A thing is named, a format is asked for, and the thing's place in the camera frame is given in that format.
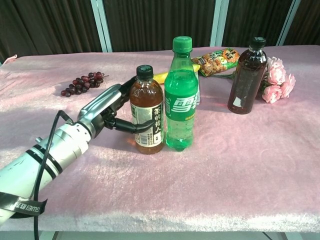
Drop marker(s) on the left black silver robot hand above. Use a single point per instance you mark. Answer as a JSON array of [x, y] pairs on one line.
[[100, 102]]

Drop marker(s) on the amber tea bottle white label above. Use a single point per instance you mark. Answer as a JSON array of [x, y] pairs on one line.
[[145, 100]]

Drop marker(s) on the dark red bottle black cap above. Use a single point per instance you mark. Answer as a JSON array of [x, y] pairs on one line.
[[246, 80]]

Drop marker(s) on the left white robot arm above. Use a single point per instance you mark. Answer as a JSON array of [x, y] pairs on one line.
[[60, 147]]

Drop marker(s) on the purple grape bunch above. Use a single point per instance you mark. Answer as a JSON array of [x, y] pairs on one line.
[[82, 83]]

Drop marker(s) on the yellow banana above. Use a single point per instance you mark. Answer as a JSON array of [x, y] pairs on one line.
[[160, 77]]

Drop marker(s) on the green soda bottle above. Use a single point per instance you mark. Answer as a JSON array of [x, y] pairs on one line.
[[180, 87]]

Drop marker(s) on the green orange snack packet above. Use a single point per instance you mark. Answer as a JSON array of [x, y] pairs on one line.
[[215, 62]]

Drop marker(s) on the pink fleece tablecloth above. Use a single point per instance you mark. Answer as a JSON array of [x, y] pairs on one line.
[[225, 162]]

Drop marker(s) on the pink artificial flower bouquet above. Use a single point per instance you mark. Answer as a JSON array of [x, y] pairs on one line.
[[276, 75]]

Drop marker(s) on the white window frame post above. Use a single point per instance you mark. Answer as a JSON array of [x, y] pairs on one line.
[[220, 22], [288, 22], [101, 25]]

